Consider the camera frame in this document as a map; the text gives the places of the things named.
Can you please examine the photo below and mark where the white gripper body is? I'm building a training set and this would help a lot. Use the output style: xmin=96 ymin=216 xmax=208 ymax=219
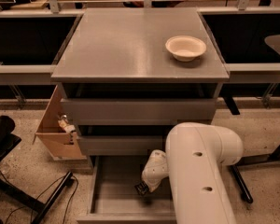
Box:
xmin=142 ymin=149 xmax=168 ymax=192

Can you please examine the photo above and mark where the black rxbar chocolate wrapper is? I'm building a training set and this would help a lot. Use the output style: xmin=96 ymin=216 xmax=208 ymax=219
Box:
xmin=134 ymin=182 xmax=149 ymax=196

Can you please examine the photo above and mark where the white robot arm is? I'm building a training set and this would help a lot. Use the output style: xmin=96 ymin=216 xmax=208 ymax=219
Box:
xmin=136 ymin=122 xmax=244 ymax=224

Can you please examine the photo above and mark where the grey open bottom drawer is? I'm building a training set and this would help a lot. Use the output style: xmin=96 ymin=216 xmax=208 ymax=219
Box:
xmin=77 ymin=156 xmax=176 ymax=224

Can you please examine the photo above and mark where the grey middle drawer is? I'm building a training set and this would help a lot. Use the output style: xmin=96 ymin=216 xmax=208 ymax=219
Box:
xmin=77 ymin=136 xmax=163 ymax=156

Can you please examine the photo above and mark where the grey top drawer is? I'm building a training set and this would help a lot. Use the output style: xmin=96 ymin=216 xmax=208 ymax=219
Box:
xmin=61 ymin=99 xmax=216 ymax=125

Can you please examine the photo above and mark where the grey drawer cabinet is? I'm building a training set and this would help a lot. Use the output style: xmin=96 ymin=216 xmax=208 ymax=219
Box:
xmin=50 ymin=7 xmax=231 ymax=173

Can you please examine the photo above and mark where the light wooden box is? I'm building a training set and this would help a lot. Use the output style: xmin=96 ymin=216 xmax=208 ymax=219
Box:
xmin=35 ymin=89 xmax=86 ymax=161

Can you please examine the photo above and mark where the black table leg right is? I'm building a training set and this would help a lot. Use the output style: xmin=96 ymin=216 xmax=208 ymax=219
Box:
xmin=230 ymin=145 xmax=280 ymax=203

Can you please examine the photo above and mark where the black table leg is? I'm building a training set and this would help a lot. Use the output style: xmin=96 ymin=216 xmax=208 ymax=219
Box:
xmin=0 ymin=172 xmax=74 ymax=224
xmin=230 ymin=145 xmax=280 ymax=203

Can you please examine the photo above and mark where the white paper bowl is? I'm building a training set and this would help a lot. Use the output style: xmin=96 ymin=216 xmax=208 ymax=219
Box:
xmin=165 ymin=35 xmax=206 ymax=62

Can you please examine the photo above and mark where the black chair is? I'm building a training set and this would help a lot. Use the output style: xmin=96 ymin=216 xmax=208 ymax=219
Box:
xmin=0 ymin=116 xmax=21 ymax=174

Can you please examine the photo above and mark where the black table leg left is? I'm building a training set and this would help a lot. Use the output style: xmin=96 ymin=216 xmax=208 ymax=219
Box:
xmin=0 ymin=172 xmax=74 ymax=224

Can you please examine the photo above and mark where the black floor cable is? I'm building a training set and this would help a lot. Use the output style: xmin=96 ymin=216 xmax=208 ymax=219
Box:
xmin=0 ymin=165 xmax=80 ymax=224

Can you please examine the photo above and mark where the grey rail right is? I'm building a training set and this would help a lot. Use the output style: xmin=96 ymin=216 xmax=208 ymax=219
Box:
xmin=225 ymin=63 xmax=280 ymax=84

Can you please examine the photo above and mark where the grey rail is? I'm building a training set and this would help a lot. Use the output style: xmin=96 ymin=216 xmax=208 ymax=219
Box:
xmin=0 ymin=65 xmax=56 ymax=85
xmin=225 ymin=63 xmax=280 ymax=84

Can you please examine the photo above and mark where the grey rail left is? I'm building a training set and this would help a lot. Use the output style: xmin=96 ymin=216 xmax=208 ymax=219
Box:
xmin=0 ymin=65 xmax=56 ymax=85

